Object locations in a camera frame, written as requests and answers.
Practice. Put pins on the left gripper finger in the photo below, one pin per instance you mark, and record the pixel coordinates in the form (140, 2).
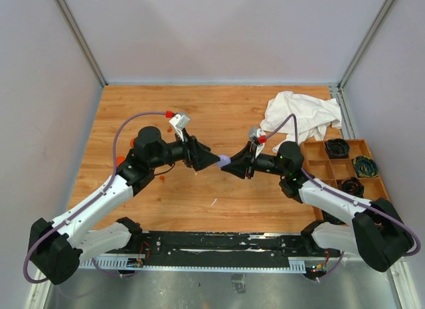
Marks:
(205, 159)
(199, 149)

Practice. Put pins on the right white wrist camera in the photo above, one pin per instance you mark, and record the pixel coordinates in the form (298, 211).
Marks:
(257, 135)

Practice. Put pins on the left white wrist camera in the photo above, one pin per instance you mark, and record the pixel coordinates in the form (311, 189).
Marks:
(179, 122)

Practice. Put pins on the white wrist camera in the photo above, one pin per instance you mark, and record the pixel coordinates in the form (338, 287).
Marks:
(257, 135)
(179, 122)

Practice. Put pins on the wooden compartment tray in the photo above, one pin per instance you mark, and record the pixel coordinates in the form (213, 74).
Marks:
(346, 165)

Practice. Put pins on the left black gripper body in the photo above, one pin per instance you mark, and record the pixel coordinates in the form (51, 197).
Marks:
(185, 159)

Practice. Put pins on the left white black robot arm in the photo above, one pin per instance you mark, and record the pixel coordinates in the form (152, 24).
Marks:
(58, 247)

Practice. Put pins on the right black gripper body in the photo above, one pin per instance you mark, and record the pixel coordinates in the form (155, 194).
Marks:
(260, 162)

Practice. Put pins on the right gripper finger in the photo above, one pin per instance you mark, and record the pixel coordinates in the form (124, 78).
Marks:
(236, 168)
(246, 153)

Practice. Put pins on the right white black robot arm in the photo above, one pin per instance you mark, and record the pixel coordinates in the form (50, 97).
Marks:
(372, 230)

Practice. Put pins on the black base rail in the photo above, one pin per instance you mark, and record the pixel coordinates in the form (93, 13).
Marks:
(215, 249)

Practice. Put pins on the white crumpled cloth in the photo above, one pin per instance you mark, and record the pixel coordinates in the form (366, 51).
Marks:
(301, 116)

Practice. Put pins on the purple earbud charging case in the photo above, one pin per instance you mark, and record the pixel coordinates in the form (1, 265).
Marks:
(224, 160)

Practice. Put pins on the orange charging case lower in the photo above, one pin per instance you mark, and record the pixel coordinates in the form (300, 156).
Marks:
(120, 160)

